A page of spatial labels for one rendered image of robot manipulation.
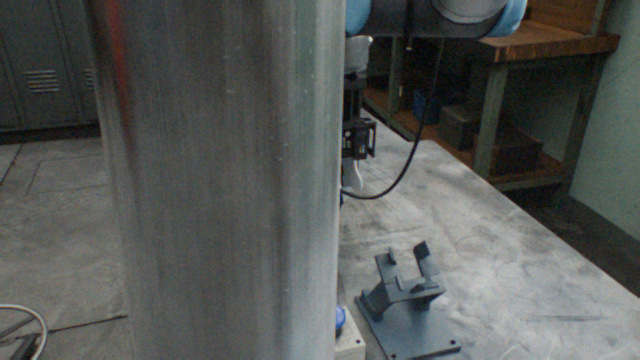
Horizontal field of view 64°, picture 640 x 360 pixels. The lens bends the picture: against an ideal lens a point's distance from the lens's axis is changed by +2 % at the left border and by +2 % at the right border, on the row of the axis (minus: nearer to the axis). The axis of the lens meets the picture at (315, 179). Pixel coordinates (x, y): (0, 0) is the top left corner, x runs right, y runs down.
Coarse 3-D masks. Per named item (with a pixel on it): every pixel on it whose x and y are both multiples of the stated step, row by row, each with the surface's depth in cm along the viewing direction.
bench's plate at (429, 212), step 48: (432, 144) 125; (432, 192) 103; (480, 192) 103; (384, 240) 88; (432, 240) 88; (480, 240) 88; (528, 240) 88; (480, 288) 77; (528, 288) 77; (576, 288) 77; (480, 336) 68; (528, 336) 68; (576, 336) 68; (624, 336) 68
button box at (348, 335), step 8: (352, 320) 64; (344, 328) 63; (352, 328) 63; (336, 336) 61; (344, 336) 62; (352, 336) 62; (360, 336) 62; (336, 344) 60; (344, 344) 60; (352, 344) 61; (360, 344) 61; (336, 352) 60; (344, 352) 60; (352, 352) 60; (360, 352) 61
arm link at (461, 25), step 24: (408, 0) 48; (432, 0) 45; (456, 0) 40; (480, 0) 39; (504, 0) 40; (408, 24) 49; (432, 24) 49; (456, 24) 46; (480, 24) 47; (504, 24) 48
